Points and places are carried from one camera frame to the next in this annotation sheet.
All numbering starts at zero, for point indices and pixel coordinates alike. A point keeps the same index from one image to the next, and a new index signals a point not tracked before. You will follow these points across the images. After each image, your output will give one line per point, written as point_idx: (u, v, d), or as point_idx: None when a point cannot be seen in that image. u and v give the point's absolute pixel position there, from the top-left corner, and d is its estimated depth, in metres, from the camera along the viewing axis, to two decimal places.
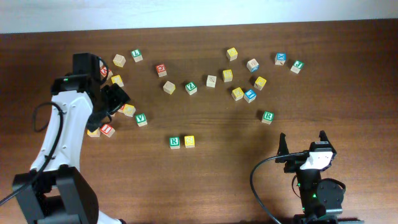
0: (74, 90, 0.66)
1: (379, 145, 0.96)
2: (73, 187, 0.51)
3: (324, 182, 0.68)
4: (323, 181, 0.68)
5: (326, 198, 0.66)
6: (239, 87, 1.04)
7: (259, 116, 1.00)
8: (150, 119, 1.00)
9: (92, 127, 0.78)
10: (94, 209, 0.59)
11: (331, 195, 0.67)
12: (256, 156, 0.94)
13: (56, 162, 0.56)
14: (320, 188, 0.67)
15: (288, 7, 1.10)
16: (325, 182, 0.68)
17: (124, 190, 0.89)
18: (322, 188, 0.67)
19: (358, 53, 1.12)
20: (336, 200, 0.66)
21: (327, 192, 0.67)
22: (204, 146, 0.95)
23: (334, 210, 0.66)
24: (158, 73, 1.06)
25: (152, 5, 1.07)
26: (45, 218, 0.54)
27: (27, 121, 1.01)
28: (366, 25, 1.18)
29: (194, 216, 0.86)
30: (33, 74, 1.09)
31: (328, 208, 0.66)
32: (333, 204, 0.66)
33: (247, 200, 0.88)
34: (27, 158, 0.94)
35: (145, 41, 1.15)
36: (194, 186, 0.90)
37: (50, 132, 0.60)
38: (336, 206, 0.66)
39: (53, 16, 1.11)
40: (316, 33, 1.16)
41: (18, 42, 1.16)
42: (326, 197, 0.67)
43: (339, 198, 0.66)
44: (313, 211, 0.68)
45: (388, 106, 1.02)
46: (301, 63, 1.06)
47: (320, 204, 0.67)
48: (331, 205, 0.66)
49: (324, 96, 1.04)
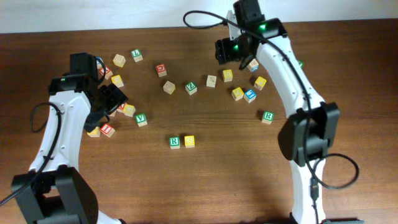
0: (72, 90, 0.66)
1: (380, 145, 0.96)
2: (72, 187, 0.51)
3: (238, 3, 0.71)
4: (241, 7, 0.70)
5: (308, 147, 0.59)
6: (239, 87, 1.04)
7: (259, 117, 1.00)
8: (151, 119, 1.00)
9: (89, 127, 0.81)
10: (94, 208, 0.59)
11: (311, 147, 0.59)
12: (257, 155, 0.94)
13: (55, 162, 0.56)
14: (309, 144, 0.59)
15: (288, 7, 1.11)
16: (247, 5, 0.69)
17: (125, 189, 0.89)
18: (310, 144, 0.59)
19: (357, 53, 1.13)
20: (311, 146, 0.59)
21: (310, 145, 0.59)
22: (204, 146, 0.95)
23: (280, 31, 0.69)
24: (158, 73, 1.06)
25: (152, 5, 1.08)
26: (43, 219, 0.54)
27: (27, 121, 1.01)
28: (365, 25, 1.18)
29: (194, 216, 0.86)
30: (33, 74, 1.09)
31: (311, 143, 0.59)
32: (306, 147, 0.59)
33: (247, 200, 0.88)
34: (27, 158, 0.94)
35: (145, 41, 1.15)
36: (194, 186, 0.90)
37: (49, 132, 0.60)
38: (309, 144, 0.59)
39: (53, 17, 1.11)
40: (315, 32, 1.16)
41: (18, 42, 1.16)
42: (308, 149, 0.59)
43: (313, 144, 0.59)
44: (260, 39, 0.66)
45: (388, 106, 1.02)
46: (301, 63, 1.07)
47: (268, 32, 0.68)
48: (277, 32, 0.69)
49: (316, 40, 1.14)
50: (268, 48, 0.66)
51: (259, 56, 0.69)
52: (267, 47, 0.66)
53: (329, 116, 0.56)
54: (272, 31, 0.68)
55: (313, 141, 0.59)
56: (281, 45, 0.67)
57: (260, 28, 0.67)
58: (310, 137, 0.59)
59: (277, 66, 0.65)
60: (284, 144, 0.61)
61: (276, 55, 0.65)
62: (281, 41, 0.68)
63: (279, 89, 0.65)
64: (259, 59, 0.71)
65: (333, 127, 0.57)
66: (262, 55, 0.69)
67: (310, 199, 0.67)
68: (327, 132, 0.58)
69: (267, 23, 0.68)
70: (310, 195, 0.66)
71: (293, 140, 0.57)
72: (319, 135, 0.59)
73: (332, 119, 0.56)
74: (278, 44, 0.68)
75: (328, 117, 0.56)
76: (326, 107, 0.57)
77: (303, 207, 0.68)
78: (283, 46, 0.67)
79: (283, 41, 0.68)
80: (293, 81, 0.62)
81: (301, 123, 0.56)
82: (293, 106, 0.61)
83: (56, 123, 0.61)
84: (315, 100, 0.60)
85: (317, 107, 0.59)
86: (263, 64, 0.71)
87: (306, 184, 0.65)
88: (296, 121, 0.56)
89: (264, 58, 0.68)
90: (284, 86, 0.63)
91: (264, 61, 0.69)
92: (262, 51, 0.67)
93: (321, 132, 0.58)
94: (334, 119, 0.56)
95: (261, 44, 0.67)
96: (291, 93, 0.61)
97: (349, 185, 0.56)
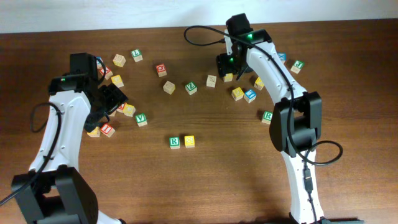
0: (72, 90, 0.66)
1: (380, 145, 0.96)
2: (72, 187, 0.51)
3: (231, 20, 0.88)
4: (232, 24, 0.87)
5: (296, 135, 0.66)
6: (238, 87, 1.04)
7: (259, 116, 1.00)
8: (150, 119, 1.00)
9: (90, 127, 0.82)
10: (94, 208, 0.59)
11: (299, 135, 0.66)
12: (257, 155, 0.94)
13: (55, 163, 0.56)
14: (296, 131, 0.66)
15: (288, 7, 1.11)
16: (237, 23, 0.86)
17: (125, 189, 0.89)
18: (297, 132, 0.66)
19: (357, 53, 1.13)
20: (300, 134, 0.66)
21: (297, 133, 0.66)
22: (204, 146, 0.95)
23: (266, 38, 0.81)
24: (158, 73, 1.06)
25: (152, 5, 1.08)
26: (43, 219, 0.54)
27: (27, 121, 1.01)
28: (365, 25, 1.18)
29: (194, 216, 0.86)
30: (33, 74, 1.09)
31: (298, 131, 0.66)
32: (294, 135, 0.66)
33: (247, 200, 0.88)
34: (27, 158, 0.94)
35: (145, 41, 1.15)
36: (194, 186, 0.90)
37: (49, 132, 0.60)
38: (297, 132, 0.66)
39: (53, 17, 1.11)
40: (315, 33, 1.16)
41: (18, 42, 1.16)
42: (296, 136, 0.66)
43: (301, 132, 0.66)
44: (248, 44, 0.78)
45: (388, 106, 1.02)
46: (301, 63, 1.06)
47: (255, 39, 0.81)
48: (263, 39, 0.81)
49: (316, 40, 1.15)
50: (255, 52, 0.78)
51: (249, 61, 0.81)
52: (254, 51, 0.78)
53: (311, 103, 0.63)
54: (259, 38, 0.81)
55: (300, 130, 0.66)
56: (267, 48, 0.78)
57: (247, 37, 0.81)
58: (297, 126, 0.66)
59: (263, 66, 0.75)
60: (274, 135, 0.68)
61: (262, 56, 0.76)
62: (266, 45, 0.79)
63: (267, 87, 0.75)
64: (248, 64, 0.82)
65: (316, 114, 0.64)
66: (251, 60, 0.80)
67: (305, 193, 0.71)
68: (311, 119, 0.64)
69: (253, 33, 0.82)
70: (304, 186, 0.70)
71: (281, 127, 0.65)
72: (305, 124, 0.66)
73: (313, 106, 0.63)
74: (264, 48, 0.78)
75: (311, 105, 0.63)
76: (308, 95, 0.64)
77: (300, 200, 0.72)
78: (268, 50, 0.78)
79: (268, 46, 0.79)
80: (277, 76, 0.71)
81: (286, 111, 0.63)
82: (277, 97, 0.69)
83: (56, 123, 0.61)
84: (298, 91, 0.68)
85: (300, 97, 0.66)
86: (252, 68, 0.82)
87: (299, 176, 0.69)
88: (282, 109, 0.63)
89: (254, 63, 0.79)
90: (270, 82, 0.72)
91: (253, 65, 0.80)
92: (250, 55, 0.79)
93: (306, 121, 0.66)
94: (318, 107, 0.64)
95: (249, 49, 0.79)
96: (277, 86, 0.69)
97: (333, 161, 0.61)
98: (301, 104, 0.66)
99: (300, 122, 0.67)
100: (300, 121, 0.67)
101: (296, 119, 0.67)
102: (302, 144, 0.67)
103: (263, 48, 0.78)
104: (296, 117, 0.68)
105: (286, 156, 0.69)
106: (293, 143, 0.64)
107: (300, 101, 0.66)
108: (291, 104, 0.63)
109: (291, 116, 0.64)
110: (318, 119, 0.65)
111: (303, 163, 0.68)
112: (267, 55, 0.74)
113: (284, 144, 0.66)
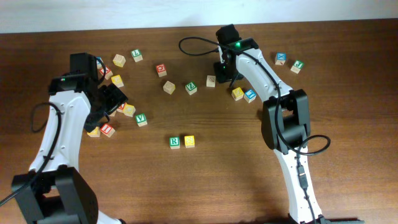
0: (72, 90, 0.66)
1: (380, 145, 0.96)
2: (72, 186, 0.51)
3: (220, 29, 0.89)
4: (221, 33, 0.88)
5: (287, 133, 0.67)
6: (239, 87, 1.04)
7: (259, 117, 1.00)
8: (150, 120, 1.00)
9: (90, 127, 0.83)
10: (94, 208, 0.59)
11: (290, 132, 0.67)
12: (256, 155, 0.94)
13: (55, 162, 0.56)
14: (287, 129, 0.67)
15: (288, 7, 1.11)
16: (226, 32, 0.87)
17: (125, 189, 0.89)
18: (288, 130, 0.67)
19: (357, 53, 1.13)
20: (290, 131, 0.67)
21: (288, 130, 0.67)
22: (204, 146, 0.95)
23: (254, 45, 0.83)
24: (159, 73, 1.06)
25: (152, 5, 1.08)
26: (43, 219, 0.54)
27: (27, 121, 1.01)
28: (365, 25, 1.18)
29: (194, 216, 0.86)
30: (33, 74, 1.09)
31: (289, 129, 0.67)
32: (285, 132, 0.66)
33: (247, 200, 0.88)
34: (27, 158, 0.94)
35: (146, 41, 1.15)
36: (194, 186, 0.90)
37: (49, 132, 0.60)
38: (288, 130, 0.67)
39: (53, 17, 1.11)
40: (316, 33, 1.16)
41: (18, 42, 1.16)
42: (287, 134, 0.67)
43: (291, 130, 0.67)
44: (236, 51, 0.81)
45: (388, 106, 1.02)
46: (301, 63, 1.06)
47: (243, 46, 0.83)
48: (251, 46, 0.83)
49: (316, 40, 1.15)
50: (243, 58, 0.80)
51: (240, 68, 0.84)
52: (242, 59, 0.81)
53: (298, 100, 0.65)
54: (246, 46, 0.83)
55: (290, 127, 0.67)
56: (255, 54, 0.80)
57: (236, 45, 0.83)
58: (286, 124, 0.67)
59: (251, 71, 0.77)
60: (267, 134, 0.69)
61: (249, 61, 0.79)
62: (254, 51, 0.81)
63: (257, 90, 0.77)
64: (239, 70, 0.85)
65: (303, 109, 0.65)
66: (240, 66, 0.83)
67: (301, 190, 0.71)
68: (300, 116, 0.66)
69: (241, 42, 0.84)
70: (299, 184, 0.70)
71: (272, 126, 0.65)
72: (295, 122, 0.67)
73: (300, 103, 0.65)
74: (252, 53, 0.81)
75: (297, 101, 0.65)
76: (293, 93, 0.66)
77: (296, 198, 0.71)
78: (257, 54, 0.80)
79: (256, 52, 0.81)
80: (263, 78, 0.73)
81: (275, 108, 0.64)
82: (266, 97, 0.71)
83: (56, 122, 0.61)
84: (285, 89, 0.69)
85: (287, 95, 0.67)
86: (243, 74, 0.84)
87: (293, 173, 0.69)
88: (270, 106, 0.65)
89: (242, 68, 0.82)
90: (259, 85, 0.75)
91: (244, 71, 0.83)
92: (239, 61, 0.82)
93: (296, 119, 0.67)
94: (304, 103, 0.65)
95: (237, 56, 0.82)
96: (265, 88, 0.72)
97: (321, 151, 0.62)
98: (288, 102, 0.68)
99: (289, 121, 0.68)
100: (290, 119, 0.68)
101: (286, 118, 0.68)
102: (293, 141, 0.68)
103: (250, 54, 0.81)
104: (286, 116, 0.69)
105: (280, 154, 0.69)
106: (284, 139, 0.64)
107: (287, 100, 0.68)
108: (278, 102, 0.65)
109: (280, 114, 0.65)
110: (306, 115, 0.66)
111: (295, 160, 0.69)
112: (254, 59, 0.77)
113: (275, 142, 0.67)
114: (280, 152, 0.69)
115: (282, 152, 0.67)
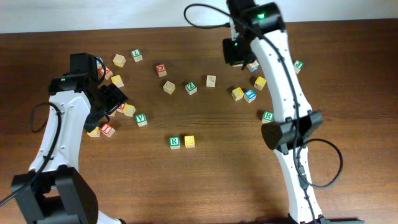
0: (71, 90, 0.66)
1: (380, 145, 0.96)
2: (73, 186, 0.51)
3: None
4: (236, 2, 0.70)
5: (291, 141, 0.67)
6: (239, 87, 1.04)
7: (259, 116, 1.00)
8: (151, 120, 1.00)
9: (89, 127, 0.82)
10: (94, 208, 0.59)
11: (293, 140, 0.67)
12: (256, 155, 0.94)
13: (55, 162, 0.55)
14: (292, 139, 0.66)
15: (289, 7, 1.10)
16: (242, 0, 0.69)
17: (125, 189, 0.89)
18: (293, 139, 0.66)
19: (357, 53, 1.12)
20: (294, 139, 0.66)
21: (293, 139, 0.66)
22: (204, 146, 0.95)
23: (277, 23, 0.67)
24: (158, 73, 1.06)
25: (152, 5, 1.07)
26: (43, 220, 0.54)
27: (27, 121, 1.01)
28: (365, 25, 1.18)
29: (194, 216, 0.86)
30: (33, 74, 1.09)
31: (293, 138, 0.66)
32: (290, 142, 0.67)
33: (247, 200, 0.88)
34: (27, 158, 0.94)
35: (146, 41, 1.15)
36: (194, 186, 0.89)
37: (49, 132, 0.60)
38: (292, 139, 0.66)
39: (53, 17, 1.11)
40: (316, 33, 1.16)
41: (18, 42, 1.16)
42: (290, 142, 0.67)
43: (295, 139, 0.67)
44: (257, 34, 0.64)
45: (388, 106, 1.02)
46: (301, 63, 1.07)
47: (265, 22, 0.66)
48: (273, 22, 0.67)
49: (316, 40, 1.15)
50: (264, 45, 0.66)
51: (254, 49, 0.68)
52: (262, 43, 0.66)
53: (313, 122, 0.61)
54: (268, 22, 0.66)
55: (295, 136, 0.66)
56: (278, 42, 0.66)
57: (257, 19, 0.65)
58: None
59: (272, 68, 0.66)
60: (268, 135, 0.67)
61: (272, 55, 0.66)
62: (278, 35, 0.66)
63: (270, 90, 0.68)
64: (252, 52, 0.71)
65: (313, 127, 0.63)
66: (257, 50, 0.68)
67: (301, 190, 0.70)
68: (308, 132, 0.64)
69: (264, 12, 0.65)
70: (300, 184, 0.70)
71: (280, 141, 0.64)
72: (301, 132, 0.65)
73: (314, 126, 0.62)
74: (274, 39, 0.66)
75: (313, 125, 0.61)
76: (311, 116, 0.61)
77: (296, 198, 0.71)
78: (280, 43, 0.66)
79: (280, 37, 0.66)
80: (285, 86, 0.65)
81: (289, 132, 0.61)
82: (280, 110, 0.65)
83: (56, 122, 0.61)
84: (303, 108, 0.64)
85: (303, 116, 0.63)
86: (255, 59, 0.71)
87: (293, 173, 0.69)
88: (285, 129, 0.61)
89: (259, 53, 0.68)
90: (277, 89, 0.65)
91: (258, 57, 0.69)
92: (257, 47, 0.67)
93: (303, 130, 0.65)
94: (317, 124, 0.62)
95: (258, 40, 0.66)
96: (283, 100, 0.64)
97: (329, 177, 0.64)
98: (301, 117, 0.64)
99: None
100: None
101: None
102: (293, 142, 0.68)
103: (273, 39, 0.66)
104: None
105: (280, 154, 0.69)
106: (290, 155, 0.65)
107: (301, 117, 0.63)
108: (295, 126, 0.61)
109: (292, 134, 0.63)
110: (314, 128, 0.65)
111: None
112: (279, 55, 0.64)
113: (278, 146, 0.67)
114: (280, 152, 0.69)
115: (282, 152, 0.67)
